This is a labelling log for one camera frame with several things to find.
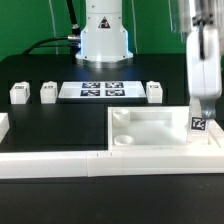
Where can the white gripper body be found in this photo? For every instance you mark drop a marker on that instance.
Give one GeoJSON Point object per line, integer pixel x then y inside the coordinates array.
{"type": "Point", "coordinates": [203, 61]}

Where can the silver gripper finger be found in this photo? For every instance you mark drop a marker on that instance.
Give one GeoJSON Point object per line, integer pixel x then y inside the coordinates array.
{"type": "Point", "coordinates": [208, 110]}

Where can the white square table top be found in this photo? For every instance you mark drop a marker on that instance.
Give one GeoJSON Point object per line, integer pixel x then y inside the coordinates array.
{"type": "Point", "coordinates": [146, 128]}

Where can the white U-shaped fence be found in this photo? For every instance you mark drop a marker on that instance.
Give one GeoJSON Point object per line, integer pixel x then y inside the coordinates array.
{"type": "Point", "coordinates": [110, 163]}

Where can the white plate with tags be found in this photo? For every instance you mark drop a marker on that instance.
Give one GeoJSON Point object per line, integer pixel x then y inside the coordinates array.
{"type": "Point", "coordinates": [102, 90]}

